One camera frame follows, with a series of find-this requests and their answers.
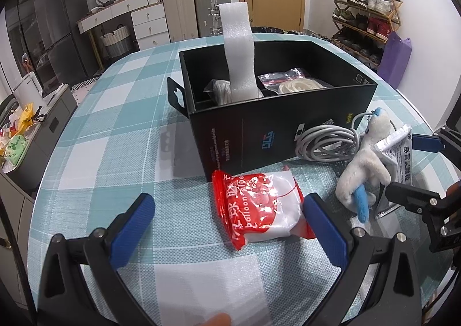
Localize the grey side cabinet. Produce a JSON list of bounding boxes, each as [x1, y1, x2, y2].
[[0, 84, 78, 191]]

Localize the grey coiled cable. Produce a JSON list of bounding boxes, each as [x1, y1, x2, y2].
[[295, 113, 373, 161]]

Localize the wooden shoe rack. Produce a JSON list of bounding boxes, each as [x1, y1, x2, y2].
[[331, 0, 402, 71]]

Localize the dark framed glass door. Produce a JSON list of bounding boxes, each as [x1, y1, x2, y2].
[[445, 0, 461, 130]]

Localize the purple fabric bag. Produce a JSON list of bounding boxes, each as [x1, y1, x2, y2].
[[377, 31, 412, 91]]

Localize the white foam sheet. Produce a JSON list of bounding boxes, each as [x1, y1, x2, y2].
[[218, 2, 263, 101]]

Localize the green snack packet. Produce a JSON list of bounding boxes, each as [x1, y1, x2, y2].
[[0, 135, 26, 168]]

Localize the bagged cream rope coil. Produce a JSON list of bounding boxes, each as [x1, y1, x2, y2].
[[257, 67, 334, 96]]

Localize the grey drawer unit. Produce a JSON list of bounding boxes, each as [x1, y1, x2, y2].
[[0, 171, 37, 308]]

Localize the person's left hand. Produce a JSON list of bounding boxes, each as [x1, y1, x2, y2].
[[199, 313, 232, 326]]

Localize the white desk with drawers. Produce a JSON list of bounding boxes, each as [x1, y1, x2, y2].
[[77, 0, 171, 71]]

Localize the silver suitcase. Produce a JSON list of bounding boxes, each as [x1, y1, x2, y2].
[[194, 0, 232, 37]]

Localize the woven storage basket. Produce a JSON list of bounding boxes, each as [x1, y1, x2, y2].
[[100, 25, 132, 58]]

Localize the grey refrigerator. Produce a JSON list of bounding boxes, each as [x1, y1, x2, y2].
[[34, 0, 90, 87]]

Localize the white kitchen appliance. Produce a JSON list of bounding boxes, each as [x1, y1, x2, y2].
[[12, 72, 44, 99]]

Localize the black cardboard box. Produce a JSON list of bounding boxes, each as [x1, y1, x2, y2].
[[167, 41, 378, 182]]

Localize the red white plastic packet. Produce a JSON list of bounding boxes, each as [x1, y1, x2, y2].
[[211, 167, 318, 251]]

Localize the yellow plastic bag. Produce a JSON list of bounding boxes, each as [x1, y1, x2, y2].
[[18, 103, 40, 128]]

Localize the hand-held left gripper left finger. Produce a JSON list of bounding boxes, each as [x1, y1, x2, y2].
[[38, 193, 156, 326]]

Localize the dark glass wardrobe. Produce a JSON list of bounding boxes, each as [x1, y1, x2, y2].
[[3, 0, 47, 96]]

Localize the bagged white striped rope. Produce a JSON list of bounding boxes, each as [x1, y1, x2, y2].
[[203, 79, 233, 105]]

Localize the white blue plush toy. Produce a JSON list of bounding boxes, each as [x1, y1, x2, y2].
[[336, 107, 393, 223]]

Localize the beige suitcase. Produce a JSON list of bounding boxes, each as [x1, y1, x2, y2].
[[161, 0, 195, 43]]

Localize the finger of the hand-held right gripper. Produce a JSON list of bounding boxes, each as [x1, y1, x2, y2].
[[387, 182, 442, 213], [411, 133, 442, 152]]

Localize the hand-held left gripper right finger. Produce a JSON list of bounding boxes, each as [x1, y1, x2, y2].
[[302, 193, 422, 326]]

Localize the black white striped rug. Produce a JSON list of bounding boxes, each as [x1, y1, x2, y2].
[[71, 77, 99, 92]]

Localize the silver medicine sachet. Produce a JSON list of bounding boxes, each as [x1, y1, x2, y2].
[[375, 124, 413, 182]]

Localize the black chair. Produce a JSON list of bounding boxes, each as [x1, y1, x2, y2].
[[0, 93, 18, 121]]

